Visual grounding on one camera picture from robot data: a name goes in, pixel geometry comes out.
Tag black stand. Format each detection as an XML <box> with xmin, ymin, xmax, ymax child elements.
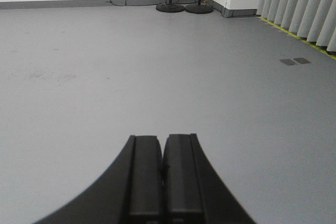
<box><xmin>155</xmin><ymin>0</ymin><xmax>184</xmax><ymax>13</ymax></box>
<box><xmin>185</xmin><ymin>0</ymin><xmax>213</xmax><ymax>14</ymax></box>

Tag grey floor tape patches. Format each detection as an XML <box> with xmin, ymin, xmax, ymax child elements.
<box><xmin>279</xmin><ymin>58</ymin><xmax>311</xmax><ymax>66</ymax></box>

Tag black stand right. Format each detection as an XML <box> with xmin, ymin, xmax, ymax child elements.
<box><xmin>185</xmin><ymin>0</ymin><xmax>213</xmax><ymax>14</ymax></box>

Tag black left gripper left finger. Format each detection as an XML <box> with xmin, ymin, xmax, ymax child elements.
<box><xmin>38</xmin><ymin>135</ymin><xmax>163</xmax><ymax>223</ymax></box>

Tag grey vertical blinds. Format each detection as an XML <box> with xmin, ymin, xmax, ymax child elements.
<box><xmin>257</xmin><ymin>0</ymin><xmax>335</xmax><ymax>56</ymax></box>

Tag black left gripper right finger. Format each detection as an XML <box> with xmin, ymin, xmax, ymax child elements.
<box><xmin>163</xmin><ymin>134</ymin><xmax>254</xmax><ymax>223</ymax></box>

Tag black stand left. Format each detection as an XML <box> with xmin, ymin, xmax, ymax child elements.
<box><xmin>155</xmin><ymin>0</ymin><xmax>184</xmax><ymax>13</ymax></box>

